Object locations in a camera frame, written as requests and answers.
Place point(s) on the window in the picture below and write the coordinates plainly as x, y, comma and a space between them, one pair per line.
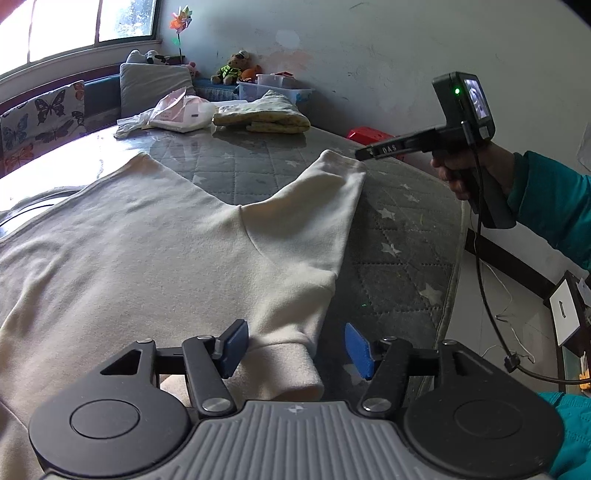
55, 23

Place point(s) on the red plastic stool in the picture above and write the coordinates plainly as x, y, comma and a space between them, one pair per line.
369, 136

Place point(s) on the folded yellow floral blanket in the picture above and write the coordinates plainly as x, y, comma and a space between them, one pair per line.
268, 115

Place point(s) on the dark box with white panel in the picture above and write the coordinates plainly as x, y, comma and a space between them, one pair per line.
565, 309

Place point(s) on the teddy bear in yellow vest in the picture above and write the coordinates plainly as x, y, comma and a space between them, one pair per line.
233, 67

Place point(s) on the pink plush toy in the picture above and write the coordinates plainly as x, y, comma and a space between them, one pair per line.
191, 69

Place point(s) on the cream garment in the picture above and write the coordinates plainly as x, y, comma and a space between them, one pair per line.
138, 254

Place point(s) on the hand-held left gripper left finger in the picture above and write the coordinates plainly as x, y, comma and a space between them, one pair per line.
233, 348

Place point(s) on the blue corner sofa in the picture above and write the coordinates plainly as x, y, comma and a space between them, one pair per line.
101, 97

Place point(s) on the grey quilted star table cover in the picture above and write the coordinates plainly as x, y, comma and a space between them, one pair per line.
392, 221

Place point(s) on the black white plush toy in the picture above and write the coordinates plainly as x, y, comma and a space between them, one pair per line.
156, 57

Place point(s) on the pink white plastic bag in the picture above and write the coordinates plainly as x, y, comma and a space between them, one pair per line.
182, 110

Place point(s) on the small translucent storage box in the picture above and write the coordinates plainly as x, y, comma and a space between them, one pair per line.
277, 81

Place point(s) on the white crumpled cloth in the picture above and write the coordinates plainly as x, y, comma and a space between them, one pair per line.
131, 124

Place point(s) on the butterfly print cushion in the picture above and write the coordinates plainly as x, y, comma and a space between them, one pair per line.
46, 115

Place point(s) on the grey cushion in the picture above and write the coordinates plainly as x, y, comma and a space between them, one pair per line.
152, 85

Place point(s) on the clear printed storage box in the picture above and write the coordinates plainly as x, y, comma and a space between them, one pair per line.
295, 96

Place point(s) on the colourful pinwheel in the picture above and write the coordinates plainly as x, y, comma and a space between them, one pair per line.
181, 21

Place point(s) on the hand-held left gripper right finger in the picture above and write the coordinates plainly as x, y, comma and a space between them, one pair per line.
358, 350

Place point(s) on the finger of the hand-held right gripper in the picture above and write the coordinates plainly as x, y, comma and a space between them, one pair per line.
383, 150

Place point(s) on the person's teal jacket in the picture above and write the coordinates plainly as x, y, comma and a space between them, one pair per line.
572, 438

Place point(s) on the person's right hand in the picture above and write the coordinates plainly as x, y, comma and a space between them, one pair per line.
455, 170

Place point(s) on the orange plush toy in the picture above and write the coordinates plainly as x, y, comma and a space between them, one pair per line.
251, 74

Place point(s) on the round built-in table burner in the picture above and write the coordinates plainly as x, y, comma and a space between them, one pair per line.
27, 210

